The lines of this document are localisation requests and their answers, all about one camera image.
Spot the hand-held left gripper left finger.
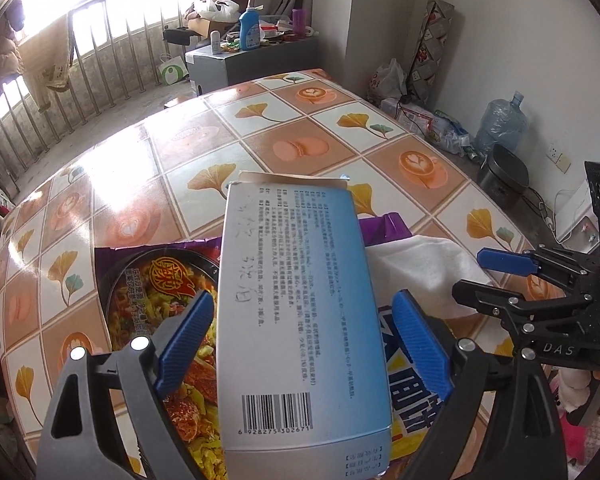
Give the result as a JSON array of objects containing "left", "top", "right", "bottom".
[{"left": 37, "top": 290, "right": 216, "bottom": 480}]

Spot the dark rice cooker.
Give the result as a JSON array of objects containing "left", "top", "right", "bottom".
[{"left": 476, "top": 144, "right": 530, "bottom": 211}]

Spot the beige hanging cloth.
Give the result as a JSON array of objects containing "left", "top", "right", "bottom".
[{"left": 22, "top": 21, "right": 75, "bottom": 95}]

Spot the white cable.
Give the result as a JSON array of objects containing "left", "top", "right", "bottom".
[{"left": 527, "top": 187, "right": 588, "bottom": 241}]

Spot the grey cabinet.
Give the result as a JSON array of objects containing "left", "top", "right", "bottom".
[{"left": 184, "top": 34, "right": 322, "bottom": 97}]

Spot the white plastic bag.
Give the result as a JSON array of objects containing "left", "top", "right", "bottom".
[{"left": 194, "top": 0, "right": 242, "bottom": 22}]

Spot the heap of plastic bags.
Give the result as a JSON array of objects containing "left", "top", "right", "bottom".
[{"left": 379, "top": 96, "right": 473, "bottom": 155}]

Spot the white wall socket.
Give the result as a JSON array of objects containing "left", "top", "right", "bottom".
[{"left": 549, "top": 143, "right": 572, "bottom": 172}]

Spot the white green bag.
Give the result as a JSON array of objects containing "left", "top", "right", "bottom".
[{"left": 159, "top": 55, "right": 190, "bottom": 87}]

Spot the blue water jug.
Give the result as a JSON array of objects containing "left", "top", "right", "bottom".
[{"left": 474, "top": 91, "right": 529, "bottom": 155}]

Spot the blue detergent bottle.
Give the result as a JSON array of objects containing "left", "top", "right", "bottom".
[{"left": 238, "top": 6, "right": 262, "bottom": 52}]

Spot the metal window railing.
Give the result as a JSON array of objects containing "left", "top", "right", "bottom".
[{"left": 0, "top": 0, "right": 208, "bottom": 198}]

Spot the white paper tissue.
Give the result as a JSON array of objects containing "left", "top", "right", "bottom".
[{"left": 367, "top": 234, "right": 492, "bottom": 322}]

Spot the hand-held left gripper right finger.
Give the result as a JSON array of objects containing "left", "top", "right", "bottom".
[{"left": 392, "top": 290, "right": 568, "bottom": 480}]

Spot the red print plastic bag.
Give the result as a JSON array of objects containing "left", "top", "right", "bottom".
[{"left": 369, "top": 58, "right": 407, "bottom": 104}]

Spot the purple noodle packet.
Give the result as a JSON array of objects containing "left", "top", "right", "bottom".
[{"left": 94, "top": 212, "right": 448, "bottom": 480}]

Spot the rolled patterned mat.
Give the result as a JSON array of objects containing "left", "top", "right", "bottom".
[{"left": 406, "top": 0, "right": 455, "bottom": 105}]

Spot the brown cardboard box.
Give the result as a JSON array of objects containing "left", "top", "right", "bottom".
[{"left": 186, "top": 15, "right": 241, "bottom": 37}]

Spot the brown hanging jacket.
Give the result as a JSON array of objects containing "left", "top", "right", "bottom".
[{"left": 0, "top": 10, "right": 25, "bottom": 95}]

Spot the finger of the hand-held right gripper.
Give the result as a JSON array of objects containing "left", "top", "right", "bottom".
[
  {"left": 452, "top": 280, "right": 593, "bottom": 333},
  {"left": 477, "top": 247, "right": 593, "bottom": 286}
]

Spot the white blue cardboard box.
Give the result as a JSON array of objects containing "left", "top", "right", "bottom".
[{"left": 215, "top": 170, "right": 395, "bottom": 480}]

